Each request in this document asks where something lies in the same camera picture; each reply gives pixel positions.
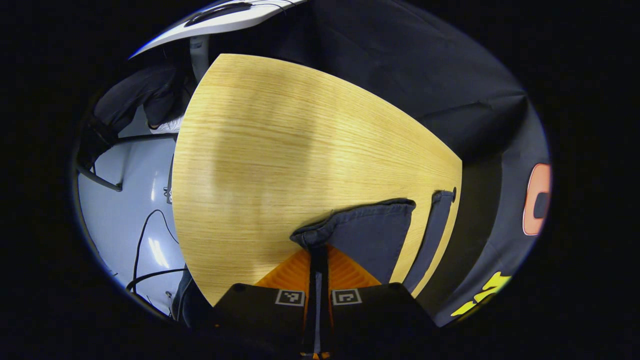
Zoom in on black backdrop cloth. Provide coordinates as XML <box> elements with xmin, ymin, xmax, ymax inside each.
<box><xmin>200</xmin><ymin>0</ymin><xmax>553</xmax><ymax>329</ymax></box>

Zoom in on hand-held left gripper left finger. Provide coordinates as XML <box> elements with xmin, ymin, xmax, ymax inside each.
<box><xmin>212</xmin><ymin>245</ymin><xmax>321</xmax><ymax>360</ymax></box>

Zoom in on black floor cable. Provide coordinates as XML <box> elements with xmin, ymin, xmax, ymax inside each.
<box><xmin>125</xmin><ymin>267</ymin><xmax>190</xmax><ymax>294</ymax></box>
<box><xmin>131</xmin><ymin>208</ymin><xmax>181</xmax><ymax>293</ymax></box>

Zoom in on black curved bar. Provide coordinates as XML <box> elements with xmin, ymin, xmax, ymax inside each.
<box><xmin>75</xmin><ymin>131</ymin><xmax>179</xmax><ymax>194</ymax></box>

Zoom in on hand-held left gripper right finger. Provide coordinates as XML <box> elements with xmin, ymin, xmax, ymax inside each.
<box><xmin>320</xmin><ymin>244</ymin><xmax>436</xmax><ymax>360</ymax></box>

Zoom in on person's trouser leg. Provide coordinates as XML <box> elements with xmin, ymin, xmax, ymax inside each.
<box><xmin>171</xmin><ymin>269</ymin><xmax>217</xmax><ymax>329</ymax></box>

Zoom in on dark grey jeans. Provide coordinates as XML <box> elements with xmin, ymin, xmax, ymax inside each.
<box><xmin>290</xmin><ymin>189</ymin><xmax>457</xmax><ymax>296</ymax></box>

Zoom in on dark cloth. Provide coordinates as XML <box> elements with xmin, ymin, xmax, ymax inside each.
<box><xmin>91</xmin><ymin>64</ymin><xmax>195</xmax><ymax>132</ymax></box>

